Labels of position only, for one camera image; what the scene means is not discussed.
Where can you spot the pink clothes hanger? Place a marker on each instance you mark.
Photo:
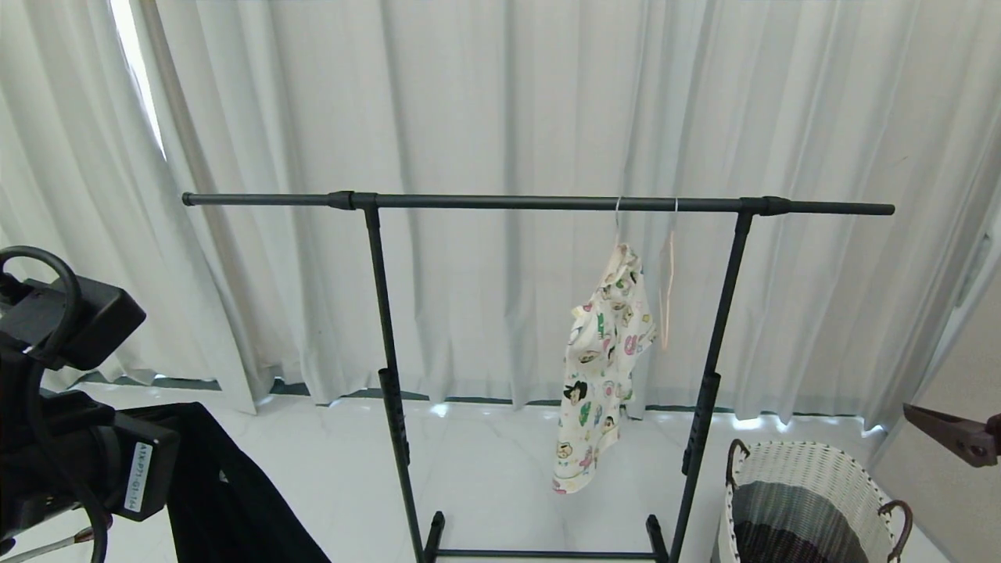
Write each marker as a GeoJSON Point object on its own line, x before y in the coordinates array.
{"type": "Point", "coordinates": [670, 297]}
{"type": "Point", "coordinates": [618, 219]}

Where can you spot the cream printed garment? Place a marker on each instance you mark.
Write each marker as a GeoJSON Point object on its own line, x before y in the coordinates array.
{"type": "Point", "coordinates": [602, 367]}

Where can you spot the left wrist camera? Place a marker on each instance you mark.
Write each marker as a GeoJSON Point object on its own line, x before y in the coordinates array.
{"type": "Point", "coordinates": [86, 317]}

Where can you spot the white curtain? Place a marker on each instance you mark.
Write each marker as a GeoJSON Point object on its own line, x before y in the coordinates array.
{"type": "Point", "coordinates": [508, 94]}

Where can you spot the black clothes rack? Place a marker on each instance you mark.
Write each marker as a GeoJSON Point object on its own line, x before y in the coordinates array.
{"type": "Point", "coordinates": [508, 202]}

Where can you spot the black garment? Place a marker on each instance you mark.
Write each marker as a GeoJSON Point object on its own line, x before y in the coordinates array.
{"type": "Point", "coordinates": [227, 500]}

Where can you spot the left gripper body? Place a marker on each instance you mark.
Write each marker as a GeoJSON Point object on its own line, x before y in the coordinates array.
{"type": "Point", "coordinates": [133, 469]}

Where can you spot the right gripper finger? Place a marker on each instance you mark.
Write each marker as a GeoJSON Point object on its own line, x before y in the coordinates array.
{"type": "Point", "coordinates": [950, 434]}

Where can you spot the white laundry basket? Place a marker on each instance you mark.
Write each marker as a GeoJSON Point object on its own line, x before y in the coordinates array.
{"type": "Point", "coordinates": [805, 469]}

